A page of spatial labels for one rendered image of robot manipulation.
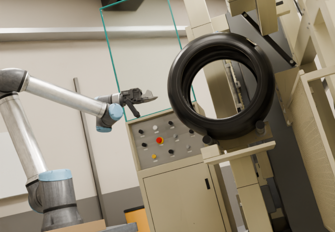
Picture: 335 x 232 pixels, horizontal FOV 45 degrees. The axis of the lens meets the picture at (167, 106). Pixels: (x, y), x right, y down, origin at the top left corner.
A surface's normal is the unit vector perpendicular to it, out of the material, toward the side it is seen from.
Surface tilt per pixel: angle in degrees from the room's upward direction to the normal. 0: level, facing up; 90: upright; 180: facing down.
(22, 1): 90
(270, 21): 162
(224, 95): 90
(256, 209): 90
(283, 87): 90
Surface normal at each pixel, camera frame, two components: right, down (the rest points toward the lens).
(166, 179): -0.23, -0.16
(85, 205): 0.44, -0.31
